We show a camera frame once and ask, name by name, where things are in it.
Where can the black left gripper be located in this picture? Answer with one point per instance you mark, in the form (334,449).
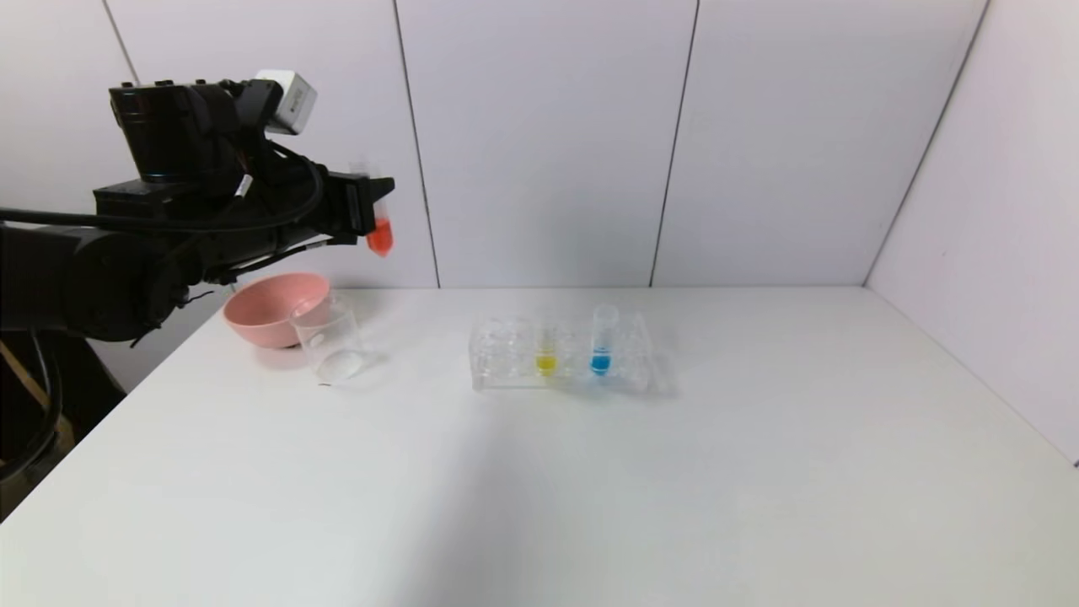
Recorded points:
(352,206)

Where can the test tube with red pigment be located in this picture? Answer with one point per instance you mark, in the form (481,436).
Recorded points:
(381,238)

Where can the orange and black left arm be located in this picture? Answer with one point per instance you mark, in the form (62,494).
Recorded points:
(110,253)

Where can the clear plastic test tube rack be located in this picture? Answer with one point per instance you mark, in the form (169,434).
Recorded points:
(506,362)

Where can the test tube with yellow pigment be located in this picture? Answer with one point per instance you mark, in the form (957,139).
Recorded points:
(547,361)

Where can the test tube with blue pigment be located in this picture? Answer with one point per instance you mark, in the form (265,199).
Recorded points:
(600,361)

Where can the pink bowl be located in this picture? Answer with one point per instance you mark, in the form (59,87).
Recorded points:
(265,312)

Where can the clear glass beaker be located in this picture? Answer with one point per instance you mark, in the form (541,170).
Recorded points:
(333,354)

